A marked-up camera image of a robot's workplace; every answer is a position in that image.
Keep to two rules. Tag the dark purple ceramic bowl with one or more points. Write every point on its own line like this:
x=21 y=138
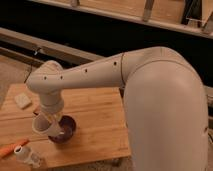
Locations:
x=68 y=125

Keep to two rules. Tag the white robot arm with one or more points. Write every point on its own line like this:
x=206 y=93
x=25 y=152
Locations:
x=165 y=103

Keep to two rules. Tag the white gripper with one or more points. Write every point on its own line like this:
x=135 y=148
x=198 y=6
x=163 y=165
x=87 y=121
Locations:
x=52 y=106

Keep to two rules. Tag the wooden shelf frame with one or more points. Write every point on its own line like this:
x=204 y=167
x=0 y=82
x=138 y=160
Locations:
x=167 y=14

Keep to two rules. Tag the beige sponge block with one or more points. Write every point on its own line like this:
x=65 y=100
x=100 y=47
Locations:
x=22 y=100

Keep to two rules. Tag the orange carrot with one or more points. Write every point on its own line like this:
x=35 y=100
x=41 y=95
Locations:
x=8 y=149

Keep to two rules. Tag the metal rail beam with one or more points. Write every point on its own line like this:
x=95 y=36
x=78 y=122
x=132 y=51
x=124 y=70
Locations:
x=50 y=50

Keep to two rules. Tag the white ceramic cup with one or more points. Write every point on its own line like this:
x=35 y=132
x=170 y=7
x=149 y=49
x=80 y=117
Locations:
x=42 y=125

